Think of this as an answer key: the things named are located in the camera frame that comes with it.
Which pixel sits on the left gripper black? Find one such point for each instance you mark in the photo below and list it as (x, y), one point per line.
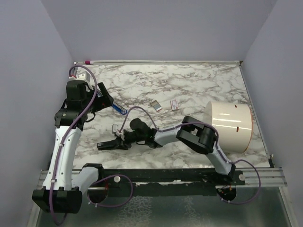
(104, 101)

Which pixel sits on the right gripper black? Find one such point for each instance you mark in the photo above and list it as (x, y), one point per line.
(120, 139)

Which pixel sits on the black stapler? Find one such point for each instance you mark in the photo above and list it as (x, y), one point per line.
(107, 145)

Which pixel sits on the blue stapler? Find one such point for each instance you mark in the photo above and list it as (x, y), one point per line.
(115, 105)

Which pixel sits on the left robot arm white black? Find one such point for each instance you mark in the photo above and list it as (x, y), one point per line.
(61, 192)

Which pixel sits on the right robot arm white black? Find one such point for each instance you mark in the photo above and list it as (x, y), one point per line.
(199, 136)

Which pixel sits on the open staple box tray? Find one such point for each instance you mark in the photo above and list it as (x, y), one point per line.
(156, 105)

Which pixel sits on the red white staple box sleeve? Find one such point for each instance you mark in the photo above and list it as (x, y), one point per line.
(174, 105)

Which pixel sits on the large white paper roll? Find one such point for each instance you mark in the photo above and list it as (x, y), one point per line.
(233, 122)

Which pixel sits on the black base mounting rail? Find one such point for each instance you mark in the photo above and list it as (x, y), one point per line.
(161, 182)

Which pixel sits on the aluminium frame rail front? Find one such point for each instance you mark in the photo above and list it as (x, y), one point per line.
(269, 177)

